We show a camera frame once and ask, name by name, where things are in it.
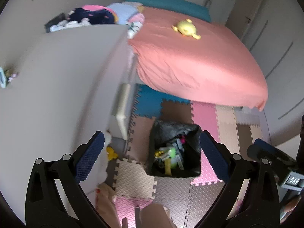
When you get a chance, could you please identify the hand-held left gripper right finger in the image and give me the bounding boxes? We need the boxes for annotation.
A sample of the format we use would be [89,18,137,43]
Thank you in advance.
[190,130,281,228]

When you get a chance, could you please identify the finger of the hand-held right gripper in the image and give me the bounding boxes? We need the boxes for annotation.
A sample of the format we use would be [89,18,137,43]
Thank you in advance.
[246,144,271,163]
[253,138,285,158]

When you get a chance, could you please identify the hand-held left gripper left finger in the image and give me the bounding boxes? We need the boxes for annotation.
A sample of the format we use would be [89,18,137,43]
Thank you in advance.
[25,131,112,228]

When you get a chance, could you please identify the white packet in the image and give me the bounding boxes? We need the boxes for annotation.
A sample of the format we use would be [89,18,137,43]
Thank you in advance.
[175,156,185,170]

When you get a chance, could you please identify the yellow packet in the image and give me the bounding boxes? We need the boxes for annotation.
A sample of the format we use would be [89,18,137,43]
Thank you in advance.
[164,159,173,176]

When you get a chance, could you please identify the black trash bin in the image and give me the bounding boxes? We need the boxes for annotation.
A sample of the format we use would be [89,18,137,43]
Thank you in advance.
[145,119,202,178]

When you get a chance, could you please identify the person's right hand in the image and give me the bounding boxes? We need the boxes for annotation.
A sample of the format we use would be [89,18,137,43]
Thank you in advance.
[281,193,302,221]

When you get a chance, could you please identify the small yellow floor toy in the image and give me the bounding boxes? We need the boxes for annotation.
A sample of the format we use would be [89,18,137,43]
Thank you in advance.
[106,146,118,160]

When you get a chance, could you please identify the green toy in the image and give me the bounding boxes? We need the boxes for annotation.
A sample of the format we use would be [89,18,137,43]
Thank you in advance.
[164,147,178,160]

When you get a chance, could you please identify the foam puzzle floor mat tiles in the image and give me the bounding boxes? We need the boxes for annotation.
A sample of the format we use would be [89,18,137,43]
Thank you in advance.
[104,84,264,228]

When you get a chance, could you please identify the white cabinet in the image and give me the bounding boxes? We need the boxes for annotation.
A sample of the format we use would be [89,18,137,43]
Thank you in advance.
[0,24,139,219]

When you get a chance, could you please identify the person's leg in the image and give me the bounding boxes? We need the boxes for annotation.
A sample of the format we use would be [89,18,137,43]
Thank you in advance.
[139,203,177,228]

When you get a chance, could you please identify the bed with pink sheet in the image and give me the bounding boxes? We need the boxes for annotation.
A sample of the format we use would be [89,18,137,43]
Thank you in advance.
[128,6,269,112]

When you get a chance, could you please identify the grey wardrobe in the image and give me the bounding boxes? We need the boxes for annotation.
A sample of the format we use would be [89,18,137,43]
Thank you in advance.
[226,0,304,145]

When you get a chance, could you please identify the small desk clutter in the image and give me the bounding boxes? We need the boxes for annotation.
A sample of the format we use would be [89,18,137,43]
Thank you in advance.
[5,69,18,82]

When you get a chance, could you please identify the light blue box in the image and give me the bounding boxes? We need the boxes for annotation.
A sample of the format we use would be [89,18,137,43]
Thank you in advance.
[0,67,7,88]

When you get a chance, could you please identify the yellow plush toy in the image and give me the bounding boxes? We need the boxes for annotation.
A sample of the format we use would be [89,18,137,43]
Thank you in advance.
[172,19,201,40]

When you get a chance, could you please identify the navy garment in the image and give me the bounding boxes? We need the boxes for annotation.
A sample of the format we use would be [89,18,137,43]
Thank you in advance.
[67,8,116,25]

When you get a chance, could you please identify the black box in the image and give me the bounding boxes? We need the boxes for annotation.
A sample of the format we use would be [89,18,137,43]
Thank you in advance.
[45,13,67,33]

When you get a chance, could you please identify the pink white folded clothes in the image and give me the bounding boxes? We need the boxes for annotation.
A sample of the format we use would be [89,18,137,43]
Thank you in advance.
[125,13,145,39]

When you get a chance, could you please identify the light blue folded blanket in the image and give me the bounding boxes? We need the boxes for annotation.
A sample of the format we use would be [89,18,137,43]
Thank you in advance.
[107,2,140,25]

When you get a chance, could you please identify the pink cloth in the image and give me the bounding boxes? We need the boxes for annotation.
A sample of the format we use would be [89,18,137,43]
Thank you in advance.
[82,4,112,12]

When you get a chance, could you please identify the pastel folded blanket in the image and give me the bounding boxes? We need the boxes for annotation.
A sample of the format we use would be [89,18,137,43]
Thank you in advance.
[122,1,144,12]

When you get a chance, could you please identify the teal pillow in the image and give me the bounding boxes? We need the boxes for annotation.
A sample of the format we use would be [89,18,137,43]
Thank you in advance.
[125,0,211,23]

